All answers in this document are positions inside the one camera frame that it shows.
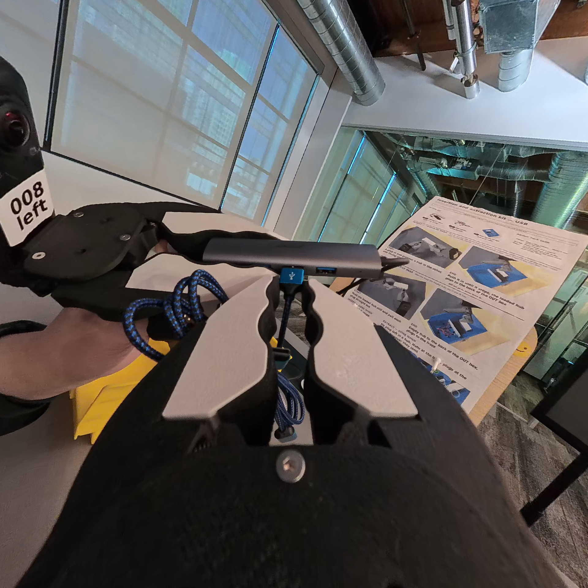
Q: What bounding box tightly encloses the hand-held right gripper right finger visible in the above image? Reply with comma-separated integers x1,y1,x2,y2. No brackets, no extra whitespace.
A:
303,279,423,440

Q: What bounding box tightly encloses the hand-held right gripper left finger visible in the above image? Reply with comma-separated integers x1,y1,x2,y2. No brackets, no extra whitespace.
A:
161,276,279,440

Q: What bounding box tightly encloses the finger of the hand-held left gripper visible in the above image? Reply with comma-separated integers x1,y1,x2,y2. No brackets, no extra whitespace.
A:
161,210,285,245
124,253,276,304

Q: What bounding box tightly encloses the blue red braided cable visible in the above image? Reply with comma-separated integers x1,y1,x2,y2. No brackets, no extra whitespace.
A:
122,265,311,440

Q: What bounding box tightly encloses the grey metal USB hub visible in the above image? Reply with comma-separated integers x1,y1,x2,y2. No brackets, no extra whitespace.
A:
202,237,409,276

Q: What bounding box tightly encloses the yellow plastic bin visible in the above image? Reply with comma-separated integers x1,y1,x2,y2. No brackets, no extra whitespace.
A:
71,336,281,443

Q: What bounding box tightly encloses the person's left hand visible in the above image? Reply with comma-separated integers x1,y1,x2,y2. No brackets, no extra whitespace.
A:
0,308,152,400

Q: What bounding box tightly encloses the instruction poster board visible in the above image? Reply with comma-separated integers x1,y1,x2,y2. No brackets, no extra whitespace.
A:
336,195,588,425

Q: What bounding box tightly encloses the black display panel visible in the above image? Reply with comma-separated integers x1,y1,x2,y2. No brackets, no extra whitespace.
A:
519,349,588,526

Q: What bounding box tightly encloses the silver ventilation duct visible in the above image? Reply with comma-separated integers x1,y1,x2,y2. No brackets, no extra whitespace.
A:
294,0,386,106
446,0,563,100

